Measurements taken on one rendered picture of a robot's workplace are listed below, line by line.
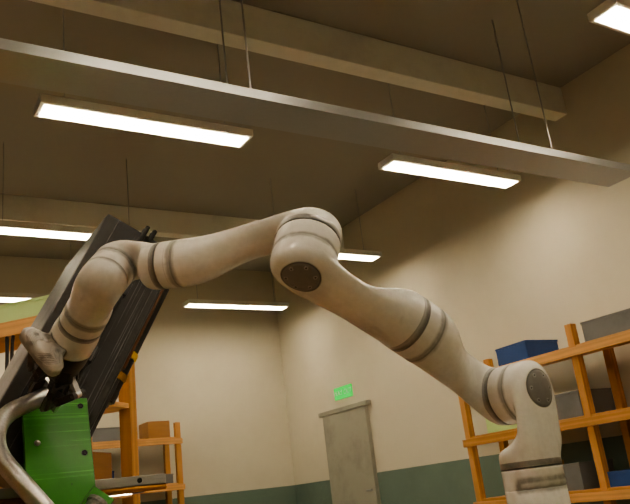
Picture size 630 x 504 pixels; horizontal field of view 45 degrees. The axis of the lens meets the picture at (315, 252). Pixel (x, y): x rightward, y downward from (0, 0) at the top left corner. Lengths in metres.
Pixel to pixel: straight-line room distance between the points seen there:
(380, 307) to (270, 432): 10.65
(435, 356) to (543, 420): 0.20
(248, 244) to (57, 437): 0.55
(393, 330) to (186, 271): 0.30
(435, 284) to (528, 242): 1.48
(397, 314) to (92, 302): 0.45
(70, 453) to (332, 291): 0.62
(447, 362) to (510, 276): 7.00
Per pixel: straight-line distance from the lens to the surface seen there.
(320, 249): 0.99
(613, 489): 6.70
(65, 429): 1.45
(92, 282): 1.13
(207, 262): 1.08
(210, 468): 11.19
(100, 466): 4.25
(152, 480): 1.59
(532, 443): 1.19
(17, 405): 1.37
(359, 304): 1.03
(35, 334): 1.26
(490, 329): 8.31
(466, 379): 1.19
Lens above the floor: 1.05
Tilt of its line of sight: 18 degrees up
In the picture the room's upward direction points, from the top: 7 degrees counter-clockwise
